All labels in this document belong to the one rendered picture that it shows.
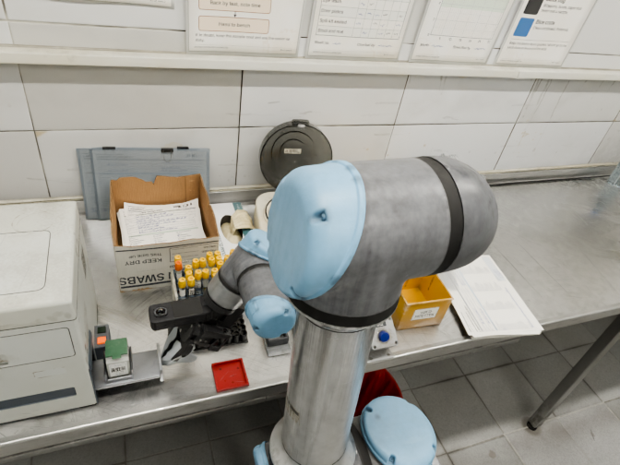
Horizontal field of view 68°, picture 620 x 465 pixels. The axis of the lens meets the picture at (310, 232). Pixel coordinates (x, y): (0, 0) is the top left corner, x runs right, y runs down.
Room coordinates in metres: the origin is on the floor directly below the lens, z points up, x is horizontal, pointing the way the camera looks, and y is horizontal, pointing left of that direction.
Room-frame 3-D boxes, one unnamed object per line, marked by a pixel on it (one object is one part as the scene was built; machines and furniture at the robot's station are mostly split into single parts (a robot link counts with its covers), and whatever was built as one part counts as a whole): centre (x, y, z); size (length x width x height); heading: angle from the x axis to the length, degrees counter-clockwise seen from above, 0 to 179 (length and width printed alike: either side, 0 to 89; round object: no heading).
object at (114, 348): (0.51, 0.32, 0.98); 0.05 x 0.04 x 0.01; 27
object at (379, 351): (0.74, -0.19, 0.92); 0.13 x 0.07 x 0.08; 27
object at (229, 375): (0.57, 0.11, 0.88); 0.07 x 0.07 x 0.01; 27
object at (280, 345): (0.69, 0.03, 0.89); 0.09 x 0.05 x 0.04; 25
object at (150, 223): (0.91, 0.38, 0.95); 0.29 x 0.25 x 0.15; 27
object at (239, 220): (0.98, 0.21, 0.92); 0.24 x 0.12 x 0.10; 27
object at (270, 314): (0.54, 0.03, 1.17); 0.11 x 0.11 x 0.08; 27
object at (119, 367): (0.51, 0.32, 0.95); 0.05 x 0.04 x 0.06; 27
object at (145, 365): (0.50, 0.34, 0.92); 0.21 x 0.07 x 0.05; 117
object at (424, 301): (0.87, -0.30, 0.93); 0.13 x 0.13 x 0.10; 24
